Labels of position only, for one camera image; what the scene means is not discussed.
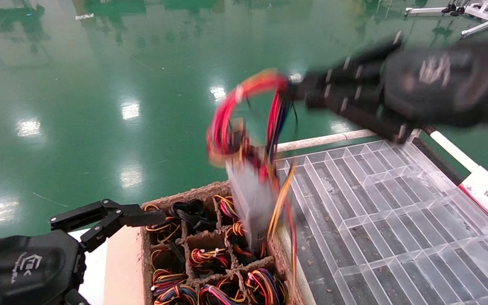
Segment beige flat board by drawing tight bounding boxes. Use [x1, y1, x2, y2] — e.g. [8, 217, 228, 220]
[102, 227, 147, 305]

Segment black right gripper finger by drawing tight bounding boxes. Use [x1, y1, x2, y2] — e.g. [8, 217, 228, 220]
[301, 34, 403, 92]
[305, 85, 416, 143]

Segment brown pulp compartment tray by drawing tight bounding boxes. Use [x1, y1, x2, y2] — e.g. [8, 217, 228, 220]
[141, 180, 308, 305]

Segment multicoloured wire bundle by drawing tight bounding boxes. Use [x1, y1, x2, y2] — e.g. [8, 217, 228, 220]
[144, 203, 183, 245]
[244, 268, 289, 305]
[213, 194, 239, 221]
[152, 269, 189, 294]
[225, 221, 270, 258]
[198, 284, 244, 305]
[154, 285, 199, 305]
[189, 247, 232, 276]

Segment clear plastic divider tray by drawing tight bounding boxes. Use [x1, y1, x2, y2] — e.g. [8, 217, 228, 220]
[276, 140, 488, 305]

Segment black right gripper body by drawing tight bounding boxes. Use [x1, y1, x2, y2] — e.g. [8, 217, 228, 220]
[382, 40, 488, 128]

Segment multicolour wire harness bundle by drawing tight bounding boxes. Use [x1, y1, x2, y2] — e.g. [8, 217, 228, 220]
[206, 69, 302, 293]

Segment thin orange and black wires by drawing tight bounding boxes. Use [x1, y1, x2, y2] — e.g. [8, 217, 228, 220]
[150, 247, 187, 274]

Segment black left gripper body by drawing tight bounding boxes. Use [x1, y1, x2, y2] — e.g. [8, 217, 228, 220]
[0, 231, 87, 305]

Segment black cable bundle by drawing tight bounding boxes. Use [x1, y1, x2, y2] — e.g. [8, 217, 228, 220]
[170, 200, 218, 233]

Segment white metal floor stand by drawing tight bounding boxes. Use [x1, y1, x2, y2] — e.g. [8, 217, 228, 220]
[405, 0, 488, 39]

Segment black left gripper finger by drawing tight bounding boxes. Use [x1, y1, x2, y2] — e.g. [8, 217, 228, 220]
[63, 289, 91, 305]
[50, 198, 166, 253]

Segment black foam strip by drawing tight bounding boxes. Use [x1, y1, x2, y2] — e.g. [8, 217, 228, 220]
[413, 138, 467, 187]

